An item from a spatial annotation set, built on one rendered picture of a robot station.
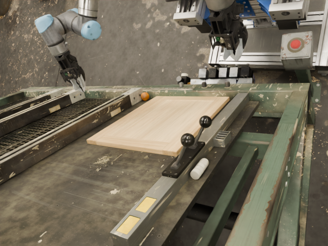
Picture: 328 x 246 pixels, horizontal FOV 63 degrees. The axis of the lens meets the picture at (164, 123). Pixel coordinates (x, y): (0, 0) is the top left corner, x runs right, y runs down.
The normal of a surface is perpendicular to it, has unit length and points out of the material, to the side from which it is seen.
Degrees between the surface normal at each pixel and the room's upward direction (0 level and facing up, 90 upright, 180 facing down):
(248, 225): 59
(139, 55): 0
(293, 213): 0
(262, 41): 0
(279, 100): 31
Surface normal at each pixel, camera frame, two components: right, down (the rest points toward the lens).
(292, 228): -0.52, -0.13
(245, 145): -0.50, 0.40
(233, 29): -0.36, -0.58
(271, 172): -0.17, -0.91
